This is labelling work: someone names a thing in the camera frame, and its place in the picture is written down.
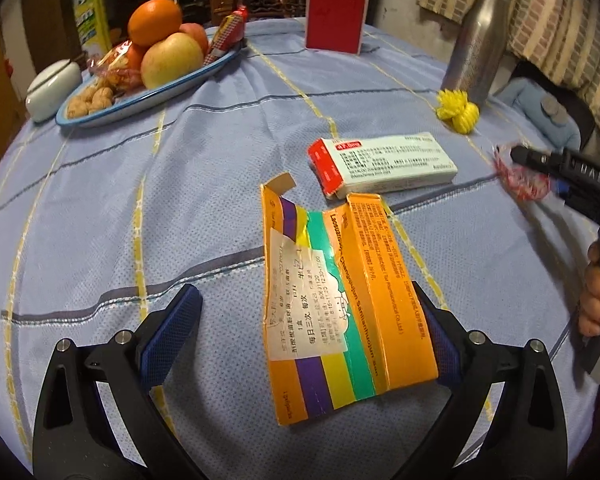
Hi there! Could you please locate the red apple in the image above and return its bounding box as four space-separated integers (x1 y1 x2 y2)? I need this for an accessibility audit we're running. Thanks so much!
179 22 209 57

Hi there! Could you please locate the white lidded dish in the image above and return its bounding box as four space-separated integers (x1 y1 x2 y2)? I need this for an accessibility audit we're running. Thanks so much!
25 58 84 124

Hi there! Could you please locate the clear red-printed plastic wrapper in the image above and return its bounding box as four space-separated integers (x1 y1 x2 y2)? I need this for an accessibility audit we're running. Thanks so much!
494 144 552 202

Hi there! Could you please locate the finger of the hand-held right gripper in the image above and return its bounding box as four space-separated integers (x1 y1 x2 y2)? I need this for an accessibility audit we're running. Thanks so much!
510 145 564 172
545 171 582 203

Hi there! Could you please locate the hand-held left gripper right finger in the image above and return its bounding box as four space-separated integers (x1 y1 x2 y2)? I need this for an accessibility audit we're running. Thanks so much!
411 281 569 480

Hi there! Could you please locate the small orange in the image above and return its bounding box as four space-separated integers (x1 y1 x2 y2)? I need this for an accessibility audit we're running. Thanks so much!
124 42 149 75

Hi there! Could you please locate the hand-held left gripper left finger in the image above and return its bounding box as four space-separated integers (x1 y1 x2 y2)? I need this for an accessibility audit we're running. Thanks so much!
32 283 204 480

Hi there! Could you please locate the clear snack bag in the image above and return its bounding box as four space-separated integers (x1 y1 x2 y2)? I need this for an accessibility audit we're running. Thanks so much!
87 44 147 95

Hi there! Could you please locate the yellow foam fruit net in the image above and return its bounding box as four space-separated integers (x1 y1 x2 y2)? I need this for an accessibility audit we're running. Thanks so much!
435 88 481 135

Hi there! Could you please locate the pile of walnuts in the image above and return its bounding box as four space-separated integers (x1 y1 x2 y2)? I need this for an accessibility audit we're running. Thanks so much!
66 85 117 119

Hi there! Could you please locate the blue-rimmed oval plate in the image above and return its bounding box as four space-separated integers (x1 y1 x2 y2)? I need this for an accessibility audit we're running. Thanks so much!
54 27 244 129

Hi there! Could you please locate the blue seat cushion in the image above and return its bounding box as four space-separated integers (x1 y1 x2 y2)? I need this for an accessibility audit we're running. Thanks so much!
494 77 581 149

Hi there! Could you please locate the striped brown blanket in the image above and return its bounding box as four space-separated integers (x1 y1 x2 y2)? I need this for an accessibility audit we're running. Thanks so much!
417 0 600 147

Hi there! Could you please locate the large orange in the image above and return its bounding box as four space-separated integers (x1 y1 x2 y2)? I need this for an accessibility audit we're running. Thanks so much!
127 0 183 49

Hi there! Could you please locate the yellow apple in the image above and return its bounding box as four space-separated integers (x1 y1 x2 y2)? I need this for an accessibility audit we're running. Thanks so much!
140 32 205 90

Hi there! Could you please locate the person's right hand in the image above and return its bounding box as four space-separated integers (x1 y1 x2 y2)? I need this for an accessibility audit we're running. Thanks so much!
577 241 600 339

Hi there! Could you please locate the orange medicine box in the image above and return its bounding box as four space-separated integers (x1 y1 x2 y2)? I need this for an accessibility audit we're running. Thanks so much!
259 172 440 426

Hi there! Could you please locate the blue checked tablecloth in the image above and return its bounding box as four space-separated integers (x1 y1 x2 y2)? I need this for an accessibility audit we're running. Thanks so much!
0 16 600 480

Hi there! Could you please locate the yellow and green packet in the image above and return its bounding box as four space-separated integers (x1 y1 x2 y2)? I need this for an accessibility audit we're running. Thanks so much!
70 0 112 54

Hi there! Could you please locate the white and red medicine box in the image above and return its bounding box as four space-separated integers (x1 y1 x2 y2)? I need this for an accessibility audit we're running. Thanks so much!
307 131 459 200

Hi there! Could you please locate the stainless steel bottle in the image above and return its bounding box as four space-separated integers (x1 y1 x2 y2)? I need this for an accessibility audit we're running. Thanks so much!
439 0 515 106

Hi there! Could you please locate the red checkered snack packet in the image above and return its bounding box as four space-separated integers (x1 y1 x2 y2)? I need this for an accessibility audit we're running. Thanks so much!
207 5 249 61

